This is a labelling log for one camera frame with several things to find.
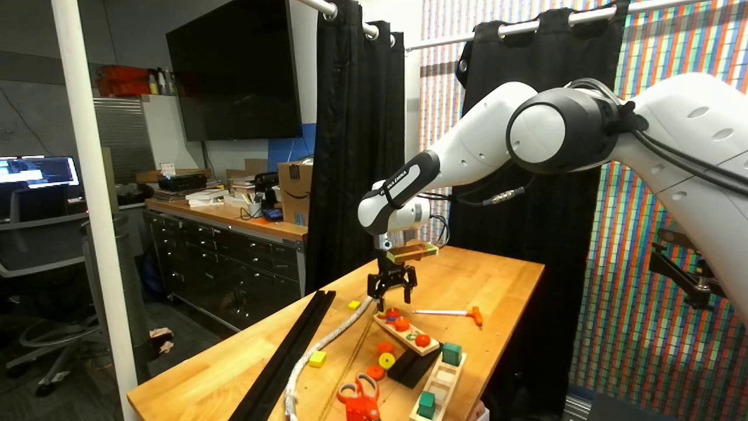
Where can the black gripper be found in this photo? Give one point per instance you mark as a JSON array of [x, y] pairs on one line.
[[391, 272]]

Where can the round orange block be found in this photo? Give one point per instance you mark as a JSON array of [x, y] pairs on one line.
[[391, 315]]

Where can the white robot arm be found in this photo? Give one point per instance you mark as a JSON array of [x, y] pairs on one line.
[[687, 136]]

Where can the black block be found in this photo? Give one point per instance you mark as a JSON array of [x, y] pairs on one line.
[[410, 368]]

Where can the green square block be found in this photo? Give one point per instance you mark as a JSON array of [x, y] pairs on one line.
[[453, 354], [427, 406]]

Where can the wooden peg board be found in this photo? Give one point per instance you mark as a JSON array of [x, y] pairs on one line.
[[408, 333]]

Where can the yellow lego brick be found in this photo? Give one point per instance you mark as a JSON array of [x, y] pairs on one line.
[[316, 358]]

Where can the cream wooden sorting tray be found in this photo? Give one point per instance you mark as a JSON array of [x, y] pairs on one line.
[[442, 381]]

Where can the cardboard box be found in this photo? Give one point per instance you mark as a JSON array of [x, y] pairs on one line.
[[295, 189]]

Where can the black drawer cabinet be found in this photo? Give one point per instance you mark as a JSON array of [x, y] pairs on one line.
[[223, 265]]

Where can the black curtain right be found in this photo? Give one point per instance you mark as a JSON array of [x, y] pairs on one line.
[[540, 219]]

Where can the black curtain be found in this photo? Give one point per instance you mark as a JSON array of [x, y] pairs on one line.
[[359, 136], [540, 219]]

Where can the black curtain left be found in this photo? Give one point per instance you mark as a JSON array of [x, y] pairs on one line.
[[359, 136]]

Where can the computer monitor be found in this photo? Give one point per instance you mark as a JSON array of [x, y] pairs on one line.
[[38, 171]]

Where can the white vertical pole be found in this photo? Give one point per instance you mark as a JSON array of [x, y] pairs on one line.
[[86, 124]]

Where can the yellow ring block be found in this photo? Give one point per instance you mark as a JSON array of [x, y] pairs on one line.
[[386, 361]]

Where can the orange handled hex key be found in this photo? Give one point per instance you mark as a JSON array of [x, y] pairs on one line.
[[474, 315]]

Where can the black rail bar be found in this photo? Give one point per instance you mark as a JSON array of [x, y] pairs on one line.
[[263, 395]]

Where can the black wall monitor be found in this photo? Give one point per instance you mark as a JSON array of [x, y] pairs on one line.
[[234, 74]]

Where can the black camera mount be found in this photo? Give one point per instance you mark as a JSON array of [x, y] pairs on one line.
[[698, 284]]

